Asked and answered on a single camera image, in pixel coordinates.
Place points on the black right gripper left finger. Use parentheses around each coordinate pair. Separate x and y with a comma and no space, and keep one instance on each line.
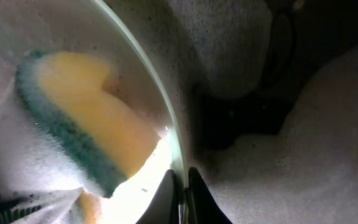
(164,207)

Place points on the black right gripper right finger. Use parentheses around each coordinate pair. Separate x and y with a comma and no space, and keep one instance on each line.
(202,207)

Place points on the green and yellow sponge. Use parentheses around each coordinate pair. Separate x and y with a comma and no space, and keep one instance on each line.
(66,95)

